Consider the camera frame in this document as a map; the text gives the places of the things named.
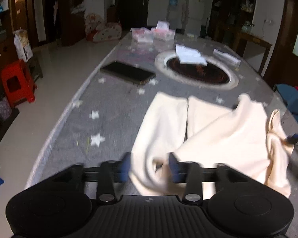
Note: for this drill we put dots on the white refrigerator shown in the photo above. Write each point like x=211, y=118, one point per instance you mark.
x=194, y=12

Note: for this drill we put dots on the polka dot kids sofa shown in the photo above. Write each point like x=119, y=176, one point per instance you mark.
x=97, y=30

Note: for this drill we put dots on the blue sofa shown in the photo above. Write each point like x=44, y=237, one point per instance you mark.
x=289, y=96

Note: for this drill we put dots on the red plastic stool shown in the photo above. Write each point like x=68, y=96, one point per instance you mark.
x=18, y=83

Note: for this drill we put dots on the white tissue box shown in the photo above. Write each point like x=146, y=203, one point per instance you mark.
x=142, y=35

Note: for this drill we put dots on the white paper bag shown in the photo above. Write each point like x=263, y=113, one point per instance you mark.
x=22, y=45

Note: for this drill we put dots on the pink tissue box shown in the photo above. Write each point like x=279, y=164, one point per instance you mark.
x=162, y=31

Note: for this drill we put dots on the cream sweater garment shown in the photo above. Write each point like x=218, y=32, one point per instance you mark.
x=244, y=138

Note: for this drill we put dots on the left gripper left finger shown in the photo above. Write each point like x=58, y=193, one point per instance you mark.
x=112, y=172

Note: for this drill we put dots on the black tablet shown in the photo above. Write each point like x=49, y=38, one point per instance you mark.
x=128, y=72

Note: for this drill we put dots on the small green white packet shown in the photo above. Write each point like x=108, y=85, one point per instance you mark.
x=192, y=36

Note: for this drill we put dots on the grey star-patterned tablecloth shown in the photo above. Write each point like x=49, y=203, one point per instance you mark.
x=109, y=116

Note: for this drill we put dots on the white folded paper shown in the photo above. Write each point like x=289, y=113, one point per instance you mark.
x=188, y=55

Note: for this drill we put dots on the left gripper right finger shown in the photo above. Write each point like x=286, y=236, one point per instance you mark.
x=189, y=174

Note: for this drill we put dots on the water dispenser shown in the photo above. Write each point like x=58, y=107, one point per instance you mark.
x=173, y=14

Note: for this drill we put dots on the round induction cooktop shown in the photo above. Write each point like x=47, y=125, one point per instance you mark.
x=214, y=75

